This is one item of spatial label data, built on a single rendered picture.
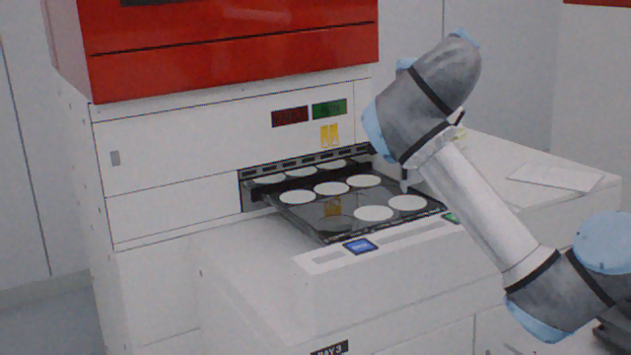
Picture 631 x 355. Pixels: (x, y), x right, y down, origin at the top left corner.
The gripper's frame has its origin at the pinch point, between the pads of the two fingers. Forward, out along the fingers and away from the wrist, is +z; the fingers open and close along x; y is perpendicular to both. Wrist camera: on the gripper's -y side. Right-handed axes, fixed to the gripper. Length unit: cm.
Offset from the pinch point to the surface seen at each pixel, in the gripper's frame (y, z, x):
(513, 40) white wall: 98, 1, 259
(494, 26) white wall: 84, -10, 250
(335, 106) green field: -17.4, -18.7, 19.9
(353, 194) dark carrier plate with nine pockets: -13.3, 1.7, 1.2
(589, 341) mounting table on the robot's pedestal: 29, 10, -59
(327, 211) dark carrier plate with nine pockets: -20.3, 1.7, -9.9
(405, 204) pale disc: 0.1, 1.6, -7.5
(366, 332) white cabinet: -13, 13, -49
